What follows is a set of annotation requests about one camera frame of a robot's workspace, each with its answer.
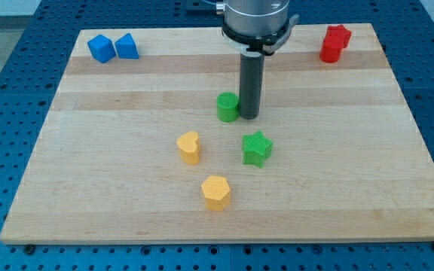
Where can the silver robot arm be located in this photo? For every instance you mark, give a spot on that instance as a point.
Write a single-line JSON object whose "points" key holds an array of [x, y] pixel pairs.
{"points": [[253, 8]]}

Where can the wooden board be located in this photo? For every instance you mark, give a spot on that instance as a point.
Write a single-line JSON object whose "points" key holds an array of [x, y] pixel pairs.
{"points": [[348, 162]]}

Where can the yellow hexagon block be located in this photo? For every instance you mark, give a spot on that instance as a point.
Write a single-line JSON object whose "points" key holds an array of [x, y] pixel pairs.
{"points": [[216, 193]]}

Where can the blue triangle block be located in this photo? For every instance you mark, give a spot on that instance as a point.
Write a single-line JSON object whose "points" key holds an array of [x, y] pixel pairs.
{"points": [[126, 47]]}

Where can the black flange mount ring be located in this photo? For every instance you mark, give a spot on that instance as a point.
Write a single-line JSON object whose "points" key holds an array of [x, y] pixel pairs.
{"points": [[258, 35]]}

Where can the red cylinder block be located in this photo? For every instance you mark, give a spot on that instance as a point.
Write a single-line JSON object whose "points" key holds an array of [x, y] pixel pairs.
{"points": [[331, 49]]}

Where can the green star block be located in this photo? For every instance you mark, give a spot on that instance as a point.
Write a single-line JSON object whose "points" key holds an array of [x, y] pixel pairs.
{"points": [[256, 149]]}

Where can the blue cube block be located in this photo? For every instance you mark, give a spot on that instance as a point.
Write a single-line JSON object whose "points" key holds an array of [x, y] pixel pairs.
{"points": [[101, 48]]}

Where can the yellow heart block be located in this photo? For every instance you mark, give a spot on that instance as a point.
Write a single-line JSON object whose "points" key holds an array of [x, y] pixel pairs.
{"points": [[189, 147]]}

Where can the red star block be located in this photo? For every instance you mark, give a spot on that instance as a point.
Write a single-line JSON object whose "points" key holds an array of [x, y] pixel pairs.
{"points": [[339, 31]]}

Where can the green cylinder block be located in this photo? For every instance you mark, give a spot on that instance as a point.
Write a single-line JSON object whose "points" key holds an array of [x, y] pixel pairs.
{"points": [[227, 107]]}

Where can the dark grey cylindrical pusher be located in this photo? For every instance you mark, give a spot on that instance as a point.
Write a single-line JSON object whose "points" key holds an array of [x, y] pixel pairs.
{"points": [[251, 76]]}

